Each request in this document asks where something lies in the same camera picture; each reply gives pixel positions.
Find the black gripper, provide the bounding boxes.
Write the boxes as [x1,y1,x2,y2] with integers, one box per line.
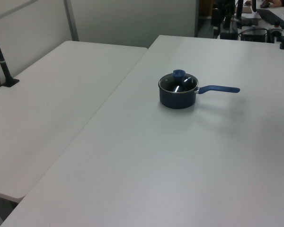
[214,0,235,30]

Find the glass lid blue knob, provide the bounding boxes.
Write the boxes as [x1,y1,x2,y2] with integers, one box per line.
[158,69,199,93]

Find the dark box behind table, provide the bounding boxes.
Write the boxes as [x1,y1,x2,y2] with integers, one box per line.
[219,28,238,40]

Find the tall black background case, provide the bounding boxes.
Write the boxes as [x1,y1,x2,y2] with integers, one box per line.
[211,7,221,26]

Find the black monitor stand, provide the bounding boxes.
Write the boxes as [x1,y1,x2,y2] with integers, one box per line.
[228,0,259,27]

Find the black electronics box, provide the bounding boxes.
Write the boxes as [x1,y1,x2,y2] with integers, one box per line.
[241,28,268,43]

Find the black keyboard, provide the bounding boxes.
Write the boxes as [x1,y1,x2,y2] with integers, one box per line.
[257,9,284,25]

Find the dark blue saucepan blue handle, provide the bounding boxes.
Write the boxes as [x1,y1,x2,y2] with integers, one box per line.
[158,72,240,110]

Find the black camera stand flat base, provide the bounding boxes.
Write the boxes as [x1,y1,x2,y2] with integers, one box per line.
[0,20,20,88]

